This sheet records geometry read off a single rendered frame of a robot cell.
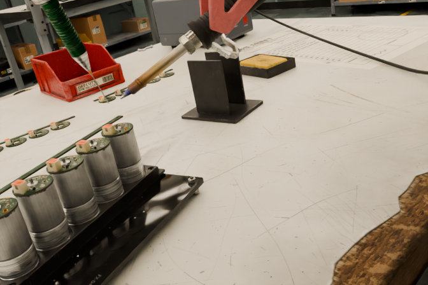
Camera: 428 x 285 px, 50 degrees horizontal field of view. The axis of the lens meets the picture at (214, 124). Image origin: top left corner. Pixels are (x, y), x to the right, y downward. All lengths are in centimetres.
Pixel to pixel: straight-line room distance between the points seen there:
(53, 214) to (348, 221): 19
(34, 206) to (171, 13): 64
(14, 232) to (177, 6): 65
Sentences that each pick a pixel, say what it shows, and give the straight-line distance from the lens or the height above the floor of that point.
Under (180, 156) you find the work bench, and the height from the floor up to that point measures 75.
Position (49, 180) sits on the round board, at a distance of 31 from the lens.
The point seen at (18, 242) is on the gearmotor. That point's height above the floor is 79.
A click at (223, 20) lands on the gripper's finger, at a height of 88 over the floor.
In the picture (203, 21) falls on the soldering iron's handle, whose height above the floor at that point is 88.
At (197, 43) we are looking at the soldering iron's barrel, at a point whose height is 86.
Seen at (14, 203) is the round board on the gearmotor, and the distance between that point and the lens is 30.
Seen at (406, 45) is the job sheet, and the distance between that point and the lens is 70.
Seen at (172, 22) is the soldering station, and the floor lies 80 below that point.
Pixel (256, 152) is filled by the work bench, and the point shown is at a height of 75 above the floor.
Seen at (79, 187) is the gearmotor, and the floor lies 80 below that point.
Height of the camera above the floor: 93
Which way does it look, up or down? 22 degrees down
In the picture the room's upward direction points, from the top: 11 degrees counter-clockwise
